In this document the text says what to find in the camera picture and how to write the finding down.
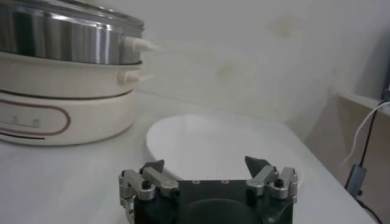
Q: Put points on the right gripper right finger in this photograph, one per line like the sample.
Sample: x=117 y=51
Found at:
x=262 y=178

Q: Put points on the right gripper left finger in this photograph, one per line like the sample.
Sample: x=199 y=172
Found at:
x=158 y=179

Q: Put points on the steel perforated steamer basket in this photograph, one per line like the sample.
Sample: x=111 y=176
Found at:
x=76 y=45

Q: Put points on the white round plate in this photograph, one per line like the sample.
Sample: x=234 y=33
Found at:
x=213 y=143

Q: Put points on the black laptop with dark window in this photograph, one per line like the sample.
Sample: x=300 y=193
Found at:
x=387 y=91

